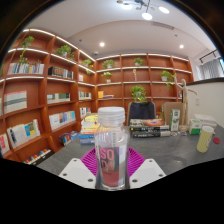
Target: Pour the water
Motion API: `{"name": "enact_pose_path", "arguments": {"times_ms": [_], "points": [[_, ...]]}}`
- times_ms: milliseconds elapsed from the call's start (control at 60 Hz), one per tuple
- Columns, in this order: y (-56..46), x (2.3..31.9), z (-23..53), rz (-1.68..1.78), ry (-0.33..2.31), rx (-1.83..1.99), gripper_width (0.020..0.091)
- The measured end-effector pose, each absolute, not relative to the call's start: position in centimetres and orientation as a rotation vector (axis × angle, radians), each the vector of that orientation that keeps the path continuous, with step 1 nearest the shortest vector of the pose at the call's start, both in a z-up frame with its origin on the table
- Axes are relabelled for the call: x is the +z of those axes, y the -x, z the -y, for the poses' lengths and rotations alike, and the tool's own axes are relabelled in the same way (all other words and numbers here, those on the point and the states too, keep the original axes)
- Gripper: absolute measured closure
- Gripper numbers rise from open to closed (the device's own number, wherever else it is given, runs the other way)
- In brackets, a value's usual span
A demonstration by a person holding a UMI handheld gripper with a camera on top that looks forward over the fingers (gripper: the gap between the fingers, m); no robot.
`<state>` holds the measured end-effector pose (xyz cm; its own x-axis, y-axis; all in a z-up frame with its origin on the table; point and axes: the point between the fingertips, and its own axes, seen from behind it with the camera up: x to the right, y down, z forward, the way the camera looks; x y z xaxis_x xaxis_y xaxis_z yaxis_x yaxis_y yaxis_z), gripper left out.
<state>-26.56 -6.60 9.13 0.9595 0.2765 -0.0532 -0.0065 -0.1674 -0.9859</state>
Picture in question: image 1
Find white wall poster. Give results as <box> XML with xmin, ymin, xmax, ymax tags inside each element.
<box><xmin>195</xmin><ymin>65</ymin><xmax>202</xmax><ymax>81</ymax></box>

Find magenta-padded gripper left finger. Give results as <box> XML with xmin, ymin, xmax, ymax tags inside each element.
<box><xmin>58</xmin><ymin>147</ymin><xmax>100</xmax><ymax>190</ymax></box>

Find yellow striped white mug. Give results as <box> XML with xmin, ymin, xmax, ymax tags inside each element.
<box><xmin>196</xmin><ymin>125</ymin><xmax>215</xmax><ymax>154</ymax></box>

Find dark blue chair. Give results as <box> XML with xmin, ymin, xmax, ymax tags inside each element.
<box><xmin>126</xmin><ymin>100</ymin><xmax>157</xmax><ymax>126</ymax></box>

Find grey curtain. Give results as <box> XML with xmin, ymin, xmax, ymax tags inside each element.
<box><xmin>200</xmin><ymin>59</ymin><xmax>224</xmax><ymax>80</ymax></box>

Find stack of dark books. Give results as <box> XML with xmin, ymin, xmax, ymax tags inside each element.
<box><xmin>128</xmin><ymin>118</ymin><xmax>172</xmax><ymax>139</ymax></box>

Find small green white box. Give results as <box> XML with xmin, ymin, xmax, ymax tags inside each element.
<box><xmin>188</xmin><ymin>118</ymin><xmax>203</xmax><ymax>136</ymax></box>

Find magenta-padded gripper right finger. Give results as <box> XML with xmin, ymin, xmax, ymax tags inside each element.
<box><xmin>126</xmin><ymin>147</ymin><xmax>167</xmax><ymax>190</ymax></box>

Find tall green white carton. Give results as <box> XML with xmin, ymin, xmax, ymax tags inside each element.
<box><xmin>169</xmin><ymin>108</ymin><xmax>181</xmax><ymax>132</ymax></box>

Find branched ceiling lamp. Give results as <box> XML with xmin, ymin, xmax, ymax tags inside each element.
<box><xmin>116</xmin><ymin>0</ymin><xmax>170</xmax><ymax>21</ymax></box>

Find clear plastic drink bottle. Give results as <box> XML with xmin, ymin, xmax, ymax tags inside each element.
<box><xmin>94</xmin><ymin>106</ymin><xmax>131</xmax><ymax>192</ymax></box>

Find black curtain rail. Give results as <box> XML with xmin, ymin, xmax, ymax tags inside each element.
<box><xmin>199</xmin><ymin>49</ymin><xmax>219</xmax><ymax>65</ymax></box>

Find ceiling air vent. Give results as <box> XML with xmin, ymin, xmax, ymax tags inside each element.
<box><xmin>150</xmin><ymin>20</ymin><xmax>175</xmax><ymax>31</ymax></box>

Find orange wooden shelf unit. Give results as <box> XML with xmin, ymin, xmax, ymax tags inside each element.
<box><xmin>0</xmin><ymin>27</ymin><xmax>195</xmax><ymax>166</ymax></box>

